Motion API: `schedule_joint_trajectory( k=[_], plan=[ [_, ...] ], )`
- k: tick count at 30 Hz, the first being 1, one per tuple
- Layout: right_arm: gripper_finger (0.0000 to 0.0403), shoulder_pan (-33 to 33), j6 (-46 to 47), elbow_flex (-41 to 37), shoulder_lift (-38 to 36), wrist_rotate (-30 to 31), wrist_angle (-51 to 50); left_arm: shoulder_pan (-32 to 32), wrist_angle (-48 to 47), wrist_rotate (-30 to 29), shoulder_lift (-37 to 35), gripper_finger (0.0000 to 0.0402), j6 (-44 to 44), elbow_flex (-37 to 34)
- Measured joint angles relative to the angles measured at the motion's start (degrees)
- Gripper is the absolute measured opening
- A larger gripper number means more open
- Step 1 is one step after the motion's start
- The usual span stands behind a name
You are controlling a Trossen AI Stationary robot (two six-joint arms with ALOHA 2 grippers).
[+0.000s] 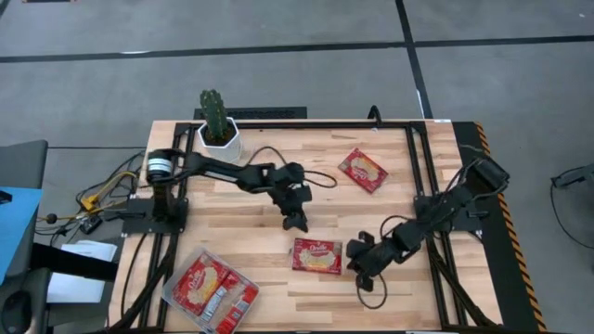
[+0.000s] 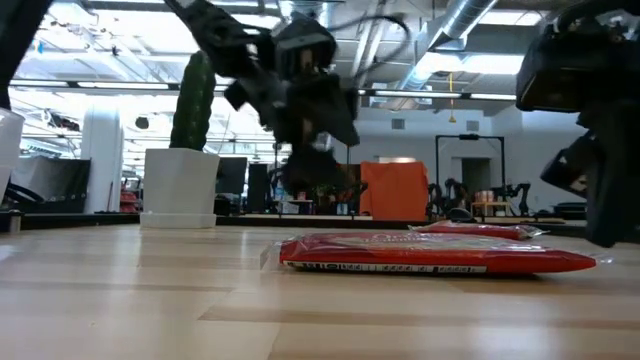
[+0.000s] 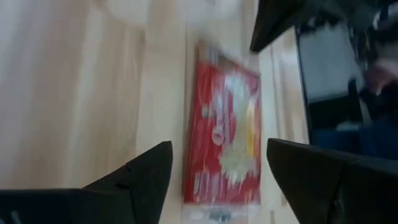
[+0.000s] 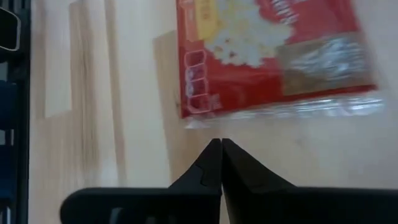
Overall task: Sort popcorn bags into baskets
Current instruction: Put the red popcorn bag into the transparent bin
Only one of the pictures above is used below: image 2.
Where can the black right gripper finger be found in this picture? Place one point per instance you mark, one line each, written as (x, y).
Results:
(617, 190)
(567, 167)

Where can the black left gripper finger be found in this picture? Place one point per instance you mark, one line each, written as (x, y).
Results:
(297, 170)
(327, 170)

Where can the red popcorn bag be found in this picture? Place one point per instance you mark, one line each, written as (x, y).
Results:
(480, 230)
(430, 252)

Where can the black background robot arm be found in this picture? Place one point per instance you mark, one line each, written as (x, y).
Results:
(447, 197)
(515, 195)

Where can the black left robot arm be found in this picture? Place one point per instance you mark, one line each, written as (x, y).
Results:
(215, 30)

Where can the black cabinet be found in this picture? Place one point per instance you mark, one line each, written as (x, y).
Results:
(259, 187)

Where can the black monitor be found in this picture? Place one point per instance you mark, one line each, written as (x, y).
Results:
(231, 176)

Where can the orange cloth cover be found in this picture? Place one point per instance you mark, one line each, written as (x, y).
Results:
(395, 190)

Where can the small wooden table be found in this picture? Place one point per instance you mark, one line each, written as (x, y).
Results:
(487, 205)

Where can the white hexagonal plant pot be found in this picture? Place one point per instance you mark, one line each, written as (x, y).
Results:
(180, 187)

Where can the green cactus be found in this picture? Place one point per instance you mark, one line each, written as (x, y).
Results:
(192, 105)

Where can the white pillar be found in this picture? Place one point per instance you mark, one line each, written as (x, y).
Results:
(102, 160)

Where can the clear plastic basket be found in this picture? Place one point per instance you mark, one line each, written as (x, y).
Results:
(10, 145)

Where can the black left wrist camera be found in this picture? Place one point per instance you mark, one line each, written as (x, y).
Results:
(305, 47)

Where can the black metal stand frame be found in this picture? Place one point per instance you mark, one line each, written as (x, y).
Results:
(470, 137)

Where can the silver ventilation duct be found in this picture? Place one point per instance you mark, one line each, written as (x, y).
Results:
(450, 30)

